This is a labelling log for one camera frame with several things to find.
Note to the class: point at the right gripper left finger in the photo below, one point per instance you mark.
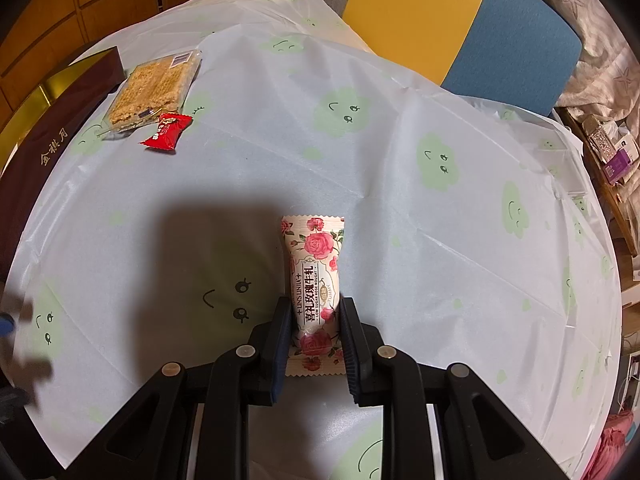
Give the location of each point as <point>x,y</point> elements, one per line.
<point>272,342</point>

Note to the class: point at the yellow and blue chair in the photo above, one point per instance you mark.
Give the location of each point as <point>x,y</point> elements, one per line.
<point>518,52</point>

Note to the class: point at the purple small box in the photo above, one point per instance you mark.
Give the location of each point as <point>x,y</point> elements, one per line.
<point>617,167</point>

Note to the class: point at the beige patterned bedsheet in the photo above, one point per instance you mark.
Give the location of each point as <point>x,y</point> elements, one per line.
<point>605,80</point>

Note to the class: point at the white tablecloth with green clouds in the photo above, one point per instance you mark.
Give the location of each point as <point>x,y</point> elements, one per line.
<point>472,230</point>

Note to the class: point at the clear packed rice cracker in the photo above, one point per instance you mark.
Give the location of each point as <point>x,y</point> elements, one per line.
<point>153,88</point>

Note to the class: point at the red patterned candy packet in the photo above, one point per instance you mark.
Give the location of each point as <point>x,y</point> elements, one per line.
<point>168,131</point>

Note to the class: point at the pink rose candy packet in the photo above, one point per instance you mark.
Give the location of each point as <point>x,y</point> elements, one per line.
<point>314,245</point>

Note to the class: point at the dark brown gift box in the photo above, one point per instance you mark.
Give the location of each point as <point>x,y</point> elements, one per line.
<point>47,140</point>

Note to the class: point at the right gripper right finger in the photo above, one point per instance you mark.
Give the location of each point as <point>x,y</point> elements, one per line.
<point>364,369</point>

